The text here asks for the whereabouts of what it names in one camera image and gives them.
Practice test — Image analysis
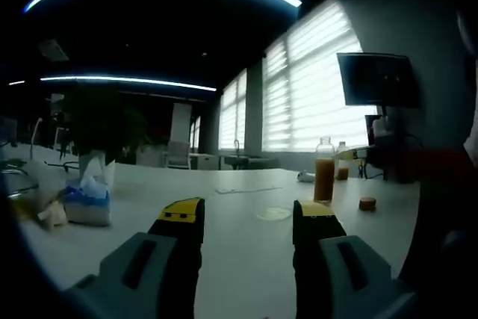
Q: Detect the white office chair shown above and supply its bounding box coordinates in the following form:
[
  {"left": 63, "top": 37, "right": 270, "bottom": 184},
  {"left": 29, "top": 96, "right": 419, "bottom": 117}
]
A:
[{"left": 162, "top": 140, "right": 192, "bottom": 170}]

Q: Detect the glass baking dish yellow liquid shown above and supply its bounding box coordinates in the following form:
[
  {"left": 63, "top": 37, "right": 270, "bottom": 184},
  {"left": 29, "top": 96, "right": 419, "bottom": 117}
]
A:
[{"left": 0, "top": 164, "right": 40, "bottom": 223}]

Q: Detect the clear plastic bag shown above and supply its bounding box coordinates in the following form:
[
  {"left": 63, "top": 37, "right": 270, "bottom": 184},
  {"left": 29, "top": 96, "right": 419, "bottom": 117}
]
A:
[{"left": 22, "top": 160, "right": 69, "bottom": 230}]

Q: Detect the potted green plant white pot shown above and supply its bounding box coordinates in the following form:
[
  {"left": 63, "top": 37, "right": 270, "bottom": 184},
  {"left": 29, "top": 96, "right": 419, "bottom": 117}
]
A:
[{"left": 58, "top": 87, "right": 151, "bottom": 186}]

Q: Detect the wall monitor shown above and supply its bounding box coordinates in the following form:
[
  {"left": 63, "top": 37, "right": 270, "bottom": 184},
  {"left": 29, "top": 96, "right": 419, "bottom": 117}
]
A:
[{"left": 336, "top": 52, "right": 420, "bottom": 108}]

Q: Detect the small orange liquid glass bottle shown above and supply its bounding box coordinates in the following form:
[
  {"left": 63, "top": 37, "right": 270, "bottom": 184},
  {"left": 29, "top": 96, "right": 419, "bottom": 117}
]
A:
[{"left": 335, "top": 141, "right": 350, "bottom": 182}]

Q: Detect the tall orange liquid culture bottle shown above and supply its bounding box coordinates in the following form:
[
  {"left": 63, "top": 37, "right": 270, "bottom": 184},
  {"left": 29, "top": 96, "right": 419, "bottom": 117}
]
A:
[{"left": 313, "top": 135, "right": 336, "bottom": 205}]

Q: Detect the ceiling air conditioner unit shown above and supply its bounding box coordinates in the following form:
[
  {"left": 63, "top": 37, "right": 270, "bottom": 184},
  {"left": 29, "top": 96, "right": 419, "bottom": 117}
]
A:
[{"left": 37, "top": 38, "right": 71, "bottom": 63}]

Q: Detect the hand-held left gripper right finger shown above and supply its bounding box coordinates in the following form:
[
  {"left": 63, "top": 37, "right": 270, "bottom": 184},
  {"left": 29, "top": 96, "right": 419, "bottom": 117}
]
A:
[{"left": 292, "top": 199, "right": 419, "bottom": 319}]

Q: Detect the brown cork bottle cap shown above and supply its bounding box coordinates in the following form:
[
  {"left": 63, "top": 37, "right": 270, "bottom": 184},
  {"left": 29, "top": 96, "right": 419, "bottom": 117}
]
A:
[{"left": 358, "top": 196, "right": 378, "bottom": 212}]

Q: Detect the blue tissue pack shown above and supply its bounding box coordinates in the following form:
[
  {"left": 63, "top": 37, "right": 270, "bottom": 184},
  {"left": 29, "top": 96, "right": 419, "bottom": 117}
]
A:
[{"left": 62, "top": 157, "right": 113, "bottom": 228}]

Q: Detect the clear Petri dish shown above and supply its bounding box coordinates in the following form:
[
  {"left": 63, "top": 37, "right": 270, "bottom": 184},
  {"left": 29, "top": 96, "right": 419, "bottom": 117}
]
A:
[{"left": 256, "top": 206, "right": 291, "bottom": 221}]

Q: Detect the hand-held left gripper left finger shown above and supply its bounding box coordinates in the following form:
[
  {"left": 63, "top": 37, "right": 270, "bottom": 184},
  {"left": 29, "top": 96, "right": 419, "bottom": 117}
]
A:
[{"left": 63, "top": 197, "right": 206, "bottom": 319}]

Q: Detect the white table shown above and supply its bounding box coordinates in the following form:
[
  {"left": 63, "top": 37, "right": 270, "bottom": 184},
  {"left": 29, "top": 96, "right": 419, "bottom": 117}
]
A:
[{"left": 0, "top": 142, "right": 425, "bottom": 297}]

